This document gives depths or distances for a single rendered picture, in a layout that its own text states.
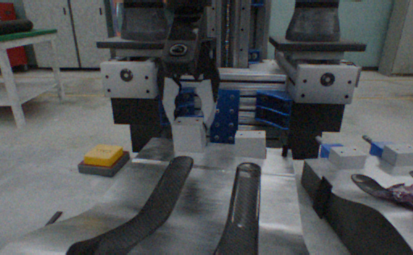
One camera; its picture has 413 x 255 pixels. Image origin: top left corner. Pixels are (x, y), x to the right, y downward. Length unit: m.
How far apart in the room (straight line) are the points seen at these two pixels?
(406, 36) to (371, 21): 0.68
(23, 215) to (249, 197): 0.38
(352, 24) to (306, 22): 5.37
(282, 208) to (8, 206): 0.46
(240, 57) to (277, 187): 0.59
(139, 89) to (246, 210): 0.48
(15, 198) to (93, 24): 5.30
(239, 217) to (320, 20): 0.61
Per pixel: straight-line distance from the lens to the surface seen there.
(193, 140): 0.48
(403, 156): 0.62
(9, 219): 0.58
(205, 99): 0.47
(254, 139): 0.47
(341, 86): 0.75
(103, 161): 0.62
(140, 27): 0.86
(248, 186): 0.42
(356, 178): 0.55
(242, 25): 0.93
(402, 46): 6.11
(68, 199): 0.58
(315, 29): 0.84
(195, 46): 0.39
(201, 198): 0.39
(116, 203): 0.40
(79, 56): 6.12
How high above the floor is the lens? 1.12
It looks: 23 degrees down
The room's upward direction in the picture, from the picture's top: straight up
